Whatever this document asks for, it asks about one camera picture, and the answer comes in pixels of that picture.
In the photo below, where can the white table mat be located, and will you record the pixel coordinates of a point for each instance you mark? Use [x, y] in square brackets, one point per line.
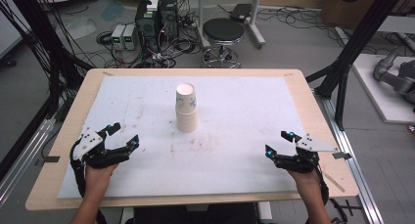
[228, 152]

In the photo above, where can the grey bench power supply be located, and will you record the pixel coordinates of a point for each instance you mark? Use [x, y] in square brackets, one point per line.
[117, 37]
[130, 37]

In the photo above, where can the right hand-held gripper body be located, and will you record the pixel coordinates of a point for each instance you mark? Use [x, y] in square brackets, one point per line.
[313, 144]

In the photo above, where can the person's right hand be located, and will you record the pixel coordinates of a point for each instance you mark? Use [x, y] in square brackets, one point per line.
[308, 183]

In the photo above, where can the black flat box device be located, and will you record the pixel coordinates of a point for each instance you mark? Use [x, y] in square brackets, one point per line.
[241, 12]

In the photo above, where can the stack of ribbed paper cups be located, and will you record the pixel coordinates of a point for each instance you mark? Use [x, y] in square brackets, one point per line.
[187, 121]

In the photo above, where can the black tape piece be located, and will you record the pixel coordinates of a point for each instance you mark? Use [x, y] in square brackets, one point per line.
[342, 155]
[49, 159]

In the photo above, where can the black round stool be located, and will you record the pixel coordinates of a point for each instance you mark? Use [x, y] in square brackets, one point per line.
[223, 30]

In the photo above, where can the aluminium floor rail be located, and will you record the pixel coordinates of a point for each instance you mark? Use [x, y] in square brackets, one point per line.
[352, 158]
[26, 158]

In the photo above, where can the thin wooden stick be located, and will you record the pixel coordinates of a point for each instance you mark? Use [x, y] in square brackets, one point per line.
[332, 181]

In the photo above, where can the white floor board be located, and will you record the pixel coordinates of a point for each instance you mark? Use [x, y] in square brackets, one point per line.
[375, 93]

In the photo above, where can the person's dark clothing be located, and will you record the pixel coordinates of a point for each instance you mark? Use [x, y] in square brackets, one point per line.
[195, 214]

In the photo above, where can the black metal frame post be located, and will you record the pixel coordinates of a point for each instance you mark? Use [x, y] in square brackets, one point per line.
[355, 44]

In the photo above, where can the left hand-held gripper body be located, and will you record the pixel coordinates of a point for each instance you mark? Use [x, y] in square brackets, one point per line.
[86, 142]

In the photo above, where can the black computer tower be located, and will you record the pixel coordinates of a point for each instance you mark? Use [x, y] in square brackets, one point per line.
[169, 17]
[147, 25]

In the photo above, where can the floral paper cup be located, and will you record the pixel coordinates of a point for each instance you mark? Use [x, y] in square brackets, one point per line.
[186, 98]

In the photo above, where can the person's left hand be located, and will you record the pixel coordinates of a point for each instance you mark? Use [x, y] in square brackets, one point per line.
[98, 181]

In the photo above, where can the brown cardboard box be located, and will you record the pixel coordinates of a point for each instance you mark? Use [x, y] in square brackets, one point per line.
[352, 5]

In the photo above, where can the small white box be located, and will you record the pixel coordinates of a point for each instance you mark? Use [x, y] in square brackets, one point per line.
[152, 4]

